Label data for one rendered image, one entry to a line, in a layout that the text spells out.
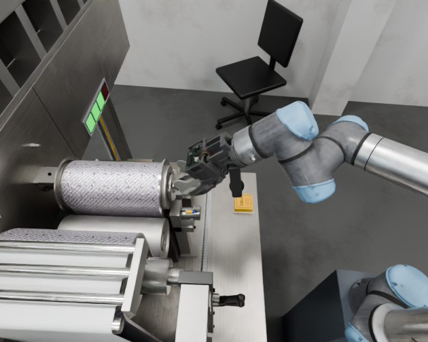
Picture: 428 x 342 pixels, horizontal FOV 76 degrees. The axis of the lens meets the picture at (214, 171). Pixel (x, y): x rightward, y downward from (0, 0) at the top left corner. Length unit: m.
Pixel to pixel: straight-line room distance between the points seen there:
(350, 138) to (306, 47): 2.26
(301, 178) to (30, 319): 0.47
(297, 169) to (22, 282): 0.48
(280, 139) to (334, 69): 2.22
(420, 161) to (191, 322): 0.47
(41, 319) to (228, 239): 0.70
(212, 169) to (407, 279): 0.58
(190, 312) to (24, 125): 0.58
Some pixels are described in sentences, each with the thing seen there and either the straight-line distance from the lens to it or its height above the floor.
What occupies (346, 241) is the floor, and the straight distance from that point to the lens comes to 2.21.
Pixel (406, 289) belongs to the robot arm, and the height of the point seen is 1.13.
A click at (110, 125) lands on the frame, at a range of 1.75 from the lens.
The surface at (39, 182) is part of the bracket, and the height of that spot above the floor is 1.29.
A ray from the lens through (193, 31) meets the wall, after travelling 2.79.
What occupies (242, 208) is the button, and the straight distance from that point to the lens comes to 1.06.
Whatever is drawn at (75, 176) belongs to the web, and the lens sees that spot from 0.74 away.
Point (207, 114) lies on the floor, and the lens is 2.81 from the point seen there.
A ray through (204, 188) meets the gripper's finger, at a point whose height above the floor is 1.33.
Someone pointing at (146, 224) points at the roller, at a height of 1.23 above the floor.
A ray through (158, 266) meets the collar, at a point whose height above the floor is 1.37.
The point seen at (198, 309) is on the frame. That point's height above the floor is 1.44.
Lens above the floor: 1.85
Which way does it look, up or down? 53 degrees down
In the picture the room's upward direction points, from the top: straight up
